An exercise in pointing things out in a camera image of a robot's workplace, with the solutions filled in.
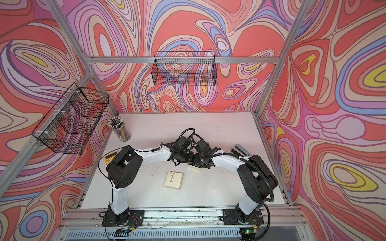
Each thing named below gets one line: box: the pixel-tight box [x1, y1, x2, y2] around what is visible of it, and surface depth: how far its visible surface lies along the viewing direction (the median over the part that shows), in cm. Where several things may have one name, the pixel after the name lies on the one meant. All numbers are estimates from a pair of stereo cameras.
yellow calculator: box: [104, 150, 119, 166], surface depth 95 cm
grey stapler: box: [231, 144, 253, 158], surface depth 98 cm
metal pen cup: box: [108, 115, 132, 143], surface depth 95 cm
